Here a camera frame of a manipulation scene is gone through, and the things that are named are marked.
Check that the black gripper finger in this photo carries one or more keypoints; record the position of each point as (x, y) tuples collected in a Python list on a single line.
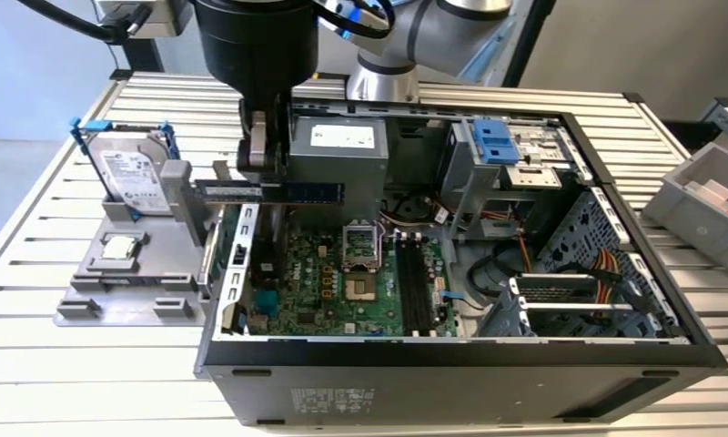
[(280, 136), (255, 141)]

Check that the blue RAM stick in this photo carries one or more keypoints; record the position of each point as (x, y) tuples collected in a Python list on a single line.
[(231, 191)]

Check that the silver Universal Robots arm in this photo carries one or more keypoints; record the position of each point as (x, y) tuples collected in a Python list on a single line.
[(382, 82)]

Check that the grey power supply unit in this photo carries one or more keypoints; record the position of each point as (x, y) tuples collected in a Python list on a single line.
[(352, 159)]

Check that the green graphics card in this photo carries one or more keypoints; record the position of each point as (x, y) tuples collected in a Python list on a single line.
[(231, 236)]

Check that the silver hard disk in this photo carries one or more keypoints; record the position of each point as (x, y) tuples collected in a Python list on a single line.
[(127, 173)]

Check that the black table corner cap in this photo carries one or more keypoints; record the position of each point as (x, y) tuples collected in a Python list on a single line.
[(122, 74), (633, 97)]

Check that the blue disk carrier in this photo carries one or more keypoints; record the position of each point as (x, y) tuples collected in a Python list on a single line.
[(98, 124)]

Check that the grey parts rack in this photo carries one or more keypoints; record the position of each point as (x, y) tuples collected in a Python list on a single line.
[(158, 255)]

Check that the silver CPU chip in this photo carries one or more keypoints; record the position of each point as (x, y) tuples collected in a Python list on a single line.
[(118, 248)]

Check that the green motherboard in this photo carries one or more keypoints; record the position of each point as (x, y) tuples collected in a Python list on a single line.
[(315, 291)]

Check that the blue drive bay latch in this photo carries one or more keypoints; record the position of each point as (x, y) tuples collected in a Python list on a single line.
[(491, 141)]

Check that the CPU socket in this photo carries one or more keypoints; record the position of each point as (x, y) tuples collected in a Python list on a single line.
[(360, 284)]

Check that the blue expansion slot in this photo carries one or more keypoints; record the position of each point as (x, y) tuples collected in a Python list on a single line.
[(267, 302)]

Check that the metal optical drive bay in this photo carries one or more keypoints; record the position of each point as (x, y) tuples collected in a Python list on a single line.
[(534, 150)]

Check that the black open PC case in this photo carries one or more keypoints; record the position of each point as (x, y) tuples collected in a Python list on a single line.
[(400, 378)]

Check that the metal disk bay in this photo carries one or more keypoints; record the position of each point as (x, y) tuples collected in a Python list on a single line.
[(558, 291)]

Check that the grey plastic bin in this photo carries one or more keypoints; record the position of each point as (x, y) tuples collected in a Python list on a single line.
[(691, 227)]

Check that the white block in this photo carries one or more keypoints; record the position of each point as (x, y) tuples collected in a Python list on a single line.
[(710, 191)]

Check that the black frame post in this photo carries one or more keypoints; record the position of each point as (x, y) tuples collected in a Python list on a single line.
[(146, 57), (530, 45)]

